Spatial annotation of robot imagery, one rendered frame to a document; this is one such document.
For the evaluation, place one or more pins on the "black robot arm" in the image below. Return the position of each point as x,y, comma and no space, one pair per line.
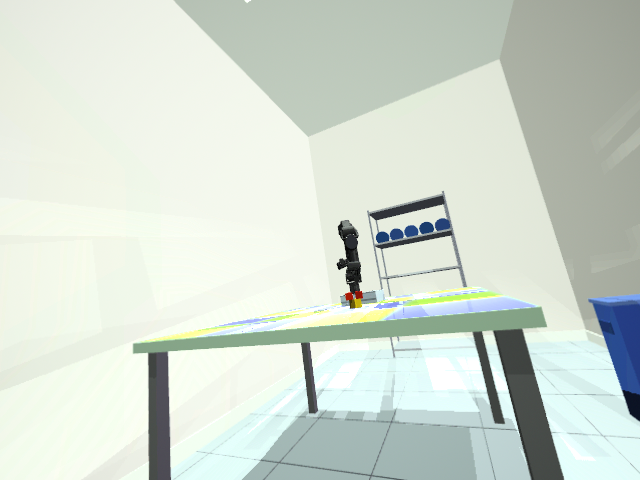
348,234

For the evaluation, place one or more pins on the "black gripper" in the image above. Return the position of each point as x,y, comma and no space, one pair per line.
354,266

